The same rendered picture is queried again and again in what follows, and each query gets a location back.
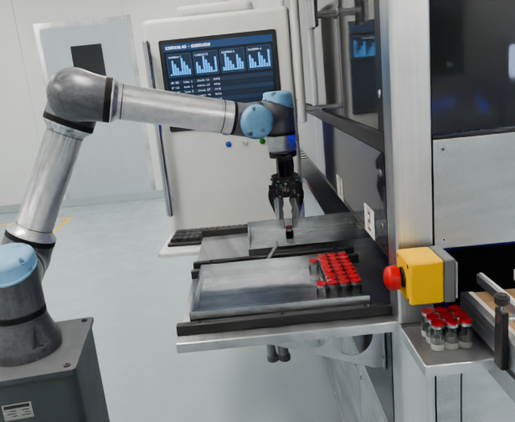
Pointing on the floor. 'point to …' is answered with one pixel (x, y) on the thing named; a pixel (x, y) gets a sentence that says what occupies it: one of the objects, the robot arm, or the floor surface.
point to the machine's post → (408, 180)
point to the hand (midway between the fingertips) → (288, 223)
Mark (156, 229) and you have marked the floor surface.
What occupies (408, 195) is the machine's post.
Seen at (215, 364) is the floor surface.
